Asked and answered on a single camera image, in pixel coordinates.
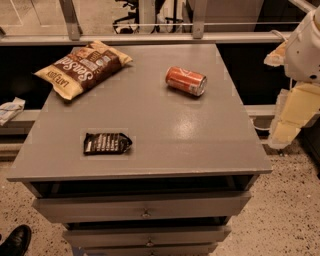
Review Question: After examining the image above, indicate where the black leather shoe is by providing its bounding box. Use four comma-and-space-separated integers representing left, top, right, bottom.
0, 225, 32, 256

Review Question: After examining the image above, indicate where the grey drawer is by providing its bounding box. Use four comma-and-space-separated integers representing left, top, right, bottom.
33, 191, 251, 223
85, 243, 217, 256
63, 226, 231, 248

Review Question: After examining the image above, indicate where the black office chair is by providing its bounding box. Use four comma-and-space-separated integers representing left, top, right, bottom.
112, 0, 183, 34

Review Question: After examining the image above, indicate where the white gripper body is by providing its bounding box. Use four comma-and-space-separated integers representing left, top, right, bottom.
284, 6, 320, 83

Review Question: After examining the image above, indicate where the middle grey drawer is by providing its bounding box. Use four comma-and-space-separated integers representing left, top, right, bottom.
63, 226, 231, 248

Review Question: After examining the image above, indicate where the orange soda can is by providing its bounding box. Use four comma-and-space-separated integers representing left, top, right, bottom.
165, 66, 207, 97

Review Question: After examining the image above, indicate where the bottom grey drawer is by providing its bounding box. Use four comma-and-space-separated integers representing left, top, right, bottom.
85, 243, 217, 256

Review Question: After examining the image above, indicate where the grey drawer cabinet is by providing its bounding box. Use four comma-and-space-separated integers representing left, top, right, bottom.
6, 43, 273, 256

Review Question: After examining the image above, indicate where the white folded cloth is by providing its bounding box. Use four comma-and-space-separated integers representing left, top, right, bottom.
0, 97, 25, 126

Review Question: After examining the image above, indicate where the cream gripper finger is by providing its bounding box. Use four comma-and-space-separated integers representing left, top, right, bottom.
268, 82, 320, 149
264, 41, 287, 67

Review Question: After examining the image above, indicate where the white cable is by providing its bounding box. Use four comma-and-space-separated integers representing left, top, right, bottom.
250, 116, 273, 132

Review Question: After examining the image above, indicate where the small black snack packet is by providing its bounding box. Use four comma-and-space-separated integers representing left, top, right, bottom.
83, 133, 133, 155

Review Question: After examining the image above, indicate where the top grey drawer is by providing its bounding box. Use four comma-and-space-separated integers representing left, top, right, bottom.
33, 191, 251, 223

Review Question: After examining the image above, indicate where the brown and yellow chip bag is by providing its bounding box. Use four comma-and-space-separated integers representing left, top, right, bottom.
35, 41, 132, 101

